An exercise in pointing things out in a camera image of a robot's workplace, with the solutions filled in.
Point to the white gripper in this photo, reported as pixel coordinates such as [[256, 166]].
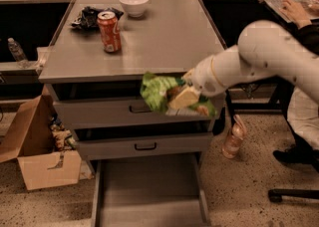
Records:
[[203, 78]]

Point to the green rice chip bag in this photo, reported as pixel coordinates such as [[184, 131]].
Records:
[[154, 91]]

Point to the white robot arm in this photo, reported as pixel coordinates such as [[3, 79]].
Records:
[[263, 50]]

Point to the grey middle drawer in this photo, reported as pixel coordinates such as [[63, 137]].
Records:
[[143, 146]]

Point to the grey drawer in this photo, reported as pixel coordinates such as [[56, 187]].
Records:
[[150, 191], [143, 146], [112, 112]]

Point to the grey drawer cabinet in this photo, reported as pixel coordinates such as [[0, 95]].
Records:
[[172, 37]]

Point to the black crumpled snack bag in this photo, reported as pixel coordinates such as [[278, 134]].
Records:
[[87, 18]]

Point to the grey top drawer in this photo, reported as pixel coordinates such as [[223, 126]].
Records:
[[112, 112]]

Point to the grey bottom drawer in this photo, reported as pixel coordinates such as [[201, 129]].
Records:
[[150, 191]]

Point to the person's hand on keyboard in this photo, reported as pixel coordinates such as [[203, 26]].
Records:
[[295, 13]]

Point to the pink water bottle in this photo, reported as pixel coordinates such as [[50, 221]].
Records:
[[235, 137]]

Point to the white ceramic bowl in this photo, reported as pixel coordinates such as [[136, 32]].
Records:
[[135, 8]]

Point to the red soda can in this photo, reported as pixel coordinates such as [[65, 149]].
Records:
[[109, 29]]

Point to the person's light trouser leg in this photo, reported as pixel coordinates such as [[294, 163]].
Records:
[[303, 116]]

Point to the black shoe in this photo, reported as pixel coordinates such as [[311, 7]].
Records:
[[298, 155]]

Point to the snack packets in box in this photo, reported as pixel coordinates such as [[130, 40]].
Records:
[[63, 139]]

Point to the black office chair base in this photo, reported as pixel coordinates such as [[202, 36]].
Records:
[[276, 195]]

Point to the brown cardboard box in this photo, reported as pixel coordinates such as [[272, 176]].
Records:
[[30, 141]]

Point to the clear plastic water bottle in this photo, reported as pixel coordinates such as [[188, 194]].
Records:
[[18, 54]]

